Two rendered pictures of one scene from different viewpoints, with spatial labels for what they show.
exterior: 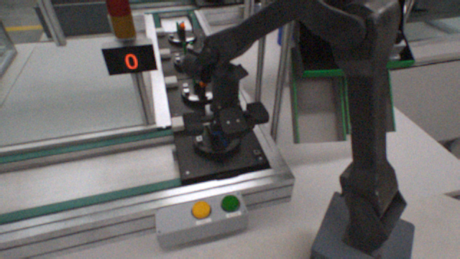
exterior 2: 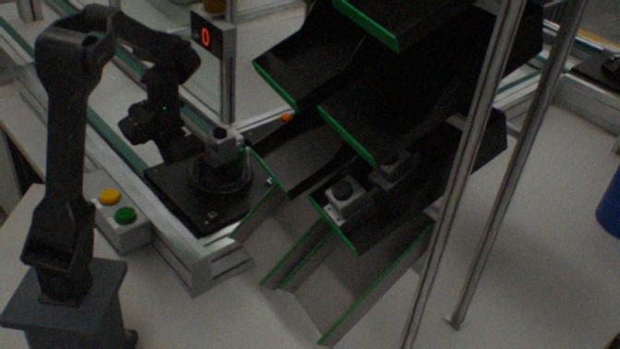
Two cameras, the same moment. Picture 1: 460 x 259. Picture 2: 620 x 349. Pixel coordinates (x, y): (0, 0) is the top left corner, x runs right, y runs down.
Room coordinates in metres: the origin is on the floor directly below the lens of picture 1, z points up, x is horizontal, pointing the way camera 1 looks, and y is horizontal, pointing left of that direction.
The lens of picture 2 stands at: (0.29, -0.92, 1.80)
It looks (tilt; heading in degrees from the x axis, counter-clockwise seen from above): 39 degrees down; 60
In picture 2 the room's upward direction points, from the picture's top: 7 degrees clockwise
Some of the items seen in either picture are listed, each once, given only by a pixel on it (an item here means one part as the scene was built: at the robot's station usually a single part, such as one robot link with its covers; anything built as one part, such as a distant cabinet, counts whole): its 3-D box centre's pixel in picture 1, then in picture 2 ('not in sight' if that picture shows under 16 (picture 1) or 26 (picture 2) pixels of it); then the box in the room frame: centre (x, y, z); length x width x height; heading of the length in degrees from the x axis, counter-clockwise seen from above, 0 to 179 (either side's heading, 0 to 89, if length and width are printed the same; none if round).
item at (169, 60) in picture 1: (189, 53); not in sight; (1.11, 0.17, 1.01); 0.24 x 0.24 x 0.13; 15
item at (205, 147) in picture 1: (216, 138); (220, 174); (0.62, 0.04, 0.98); 0.14 x 0.14 x 0.02
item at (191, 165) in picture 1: (216, 143); (220, 182); (0.62, 0.04, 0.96); 0.24 x 0.24 x 0.02; 15
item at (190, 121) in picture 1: (226, 107); (164, 115); (0.51, 0.01, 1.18); 0.19 x 0.06 x 0.08; 105
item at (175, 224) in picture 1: (202, 217); (112, 209); (0.39, 0.07, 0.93); 0.21 x 0.07 x 0.06; 105
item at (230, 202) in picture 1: (230, 203); (125, 216); (0.41, 0.00, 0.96); 0.04 x 0.04 x 0.02
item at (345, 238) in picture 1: (369, 225); (64, 276); (0.28, -0.24, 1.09); 0.07 x 0.07 x 0.06; 59
